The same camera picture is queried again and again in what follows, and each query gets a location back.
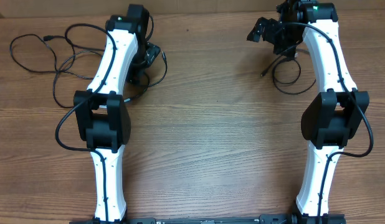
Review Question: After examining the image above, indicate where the black thin USB cable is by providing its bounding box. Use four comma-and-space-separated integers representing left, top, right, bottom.
9, 33, 97, 81

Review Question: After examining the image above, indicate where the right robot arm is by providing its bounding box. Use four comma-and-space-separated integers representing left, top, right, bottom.
247, 0, 374, 223

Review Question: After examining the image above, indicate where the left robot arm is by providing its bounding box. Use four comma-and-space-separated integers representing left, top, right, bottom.
74, 4, 160, 223

